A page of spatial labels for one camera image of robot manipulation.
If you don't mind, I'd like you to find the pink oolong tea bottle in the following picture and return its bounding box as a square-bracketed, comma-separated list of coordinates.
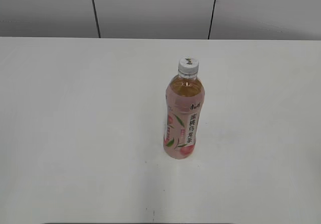
[163, 68, 205, 159]

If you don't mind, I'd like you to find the white bottle cap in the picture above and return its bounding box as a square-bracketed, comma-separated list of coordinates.
[178, 57, 199, 75]

